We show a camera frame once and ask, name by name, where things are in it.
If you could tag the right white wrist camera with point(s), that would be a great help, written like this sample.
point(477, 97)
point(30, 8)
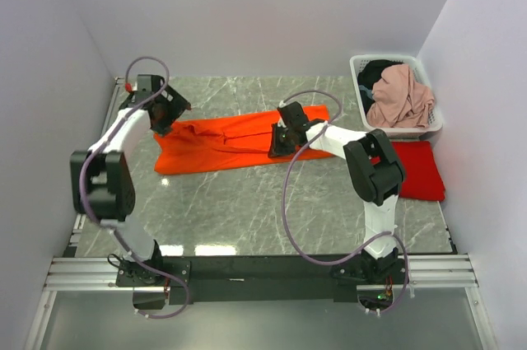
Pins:
point(282, 110)

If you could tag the black base beam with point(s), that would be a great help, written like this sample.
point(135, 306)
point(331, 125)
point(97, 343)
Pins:
point(257, 278)

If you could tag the white plastic laundry basket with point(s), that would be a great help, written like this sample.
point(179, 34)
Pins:
point(435, 120)

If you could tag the orange t shirt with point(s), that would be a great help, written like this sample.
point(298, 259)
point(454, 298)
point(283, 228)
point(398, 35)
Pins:
point(206, 145)

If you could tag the aluminium frame rail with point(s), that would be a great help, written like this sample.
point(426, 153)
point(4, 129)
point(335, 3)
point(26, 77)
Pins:
point(256, 211)

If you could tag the black garment in basket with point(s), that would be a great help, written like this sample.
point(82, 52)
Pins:
point(370, 75)

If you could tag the folded red t shirt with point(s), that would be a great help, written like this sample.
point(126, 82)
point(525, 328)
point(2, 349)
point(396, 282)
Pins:
point(423, 180)

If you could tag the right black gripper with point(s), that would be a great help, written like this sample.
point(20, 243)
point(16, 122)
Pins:
point(277, 149)

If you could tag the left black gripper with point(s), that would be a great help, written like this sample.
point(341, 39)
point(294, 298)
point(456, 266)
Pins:
point(177, 107)

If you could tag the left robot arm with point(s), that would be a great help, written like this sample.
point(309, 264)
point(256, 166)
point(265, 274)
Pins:
point(102, 185)

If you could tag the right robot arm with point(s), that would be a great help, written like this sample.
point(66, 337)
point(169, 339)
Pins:
point(377, 176)

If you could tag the pink garment in basket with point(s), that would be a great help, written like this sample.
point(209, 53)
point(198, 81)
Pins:
point(399, 100)

